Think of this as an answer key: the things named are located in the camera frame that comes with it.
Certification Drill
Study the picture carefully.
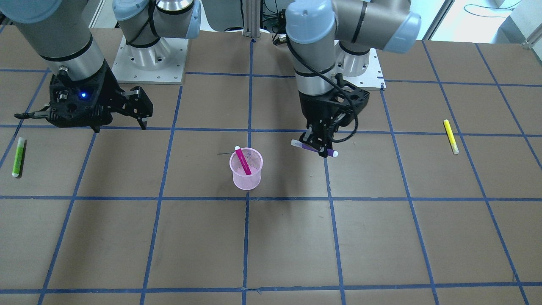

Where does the pink mesh cup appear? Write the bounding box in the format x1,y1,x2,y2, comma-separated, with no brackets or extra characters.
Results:
229,146,263,191

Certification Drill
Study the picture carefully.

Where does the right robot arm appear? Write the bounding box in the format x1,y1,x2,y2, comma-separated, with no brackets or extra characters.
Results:
1,0,202,133

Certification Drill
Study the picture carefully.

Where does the pink pen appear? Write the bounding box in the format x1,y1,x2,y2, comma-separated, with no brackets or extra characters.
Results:
235,146,252,176

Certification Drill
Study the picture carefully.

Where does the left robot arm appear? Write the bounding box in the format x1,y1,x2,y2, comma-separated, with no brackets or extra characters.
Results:
285,0,422,158

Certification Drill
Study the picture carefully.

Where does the purple pen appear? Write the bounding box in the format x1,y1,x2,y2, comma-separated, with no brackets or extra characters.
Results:
291,139,339,158

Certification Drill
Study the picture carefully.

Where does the aluminium frame post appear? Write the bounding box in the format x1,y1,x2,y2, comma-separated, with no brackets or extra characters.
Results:
241,0,262,41

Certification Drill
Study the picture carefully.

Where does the green pen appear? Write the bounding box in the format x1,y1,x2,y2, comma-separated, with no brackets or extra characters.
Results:
12,137,26,178

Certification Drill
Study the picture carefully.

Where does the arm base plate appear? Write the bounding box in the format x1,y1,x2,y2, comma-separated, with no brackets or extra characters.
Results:
335,43,387,91
111,37,190,85

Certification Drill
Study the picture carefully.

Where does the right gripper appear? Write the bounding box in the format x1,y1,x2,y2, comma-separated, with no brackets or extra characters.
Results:
14,70,153,133

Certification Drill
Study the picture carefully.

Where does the yellow pen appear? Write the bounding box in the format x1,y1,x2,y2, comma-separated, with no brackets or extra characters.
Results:
443,119,459,155

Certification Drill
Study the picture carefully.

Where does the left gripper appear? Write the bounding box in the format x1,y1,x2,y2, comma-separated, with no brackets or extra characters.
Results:
299,80,370,158

